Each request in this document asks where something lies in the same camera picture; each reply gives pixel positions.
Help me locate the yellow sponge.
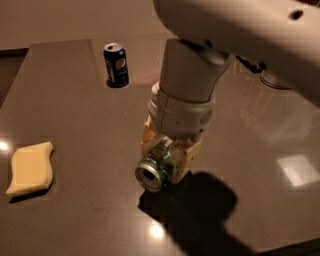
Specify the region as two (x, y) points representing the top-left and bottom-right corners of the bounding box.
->
(6, 142), (54, 197)

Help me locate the green soda can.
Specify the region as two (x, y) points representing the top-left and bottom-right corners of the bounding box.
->
(135, 139), (173, 193)

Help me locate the dark blue Pepsi can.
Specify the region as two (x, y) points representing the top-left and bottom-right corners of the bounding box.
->
(103, 42), (129, 88)

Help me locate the black wire napkin basket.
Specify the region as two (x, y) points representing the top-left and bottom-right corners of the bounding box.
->
(236, 56), (266, 73)

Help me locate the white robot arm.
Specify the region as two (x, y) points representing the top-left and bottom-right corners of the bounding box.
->
(135, 0), (320, 192)

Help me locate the perforated metal cup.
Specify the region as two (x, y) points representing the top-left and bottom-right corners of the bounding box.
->
(260, 70), (290, 90)

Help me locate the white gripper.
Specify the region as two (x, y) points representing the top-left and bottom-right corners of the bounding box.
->
(140, 83), (214, 184)

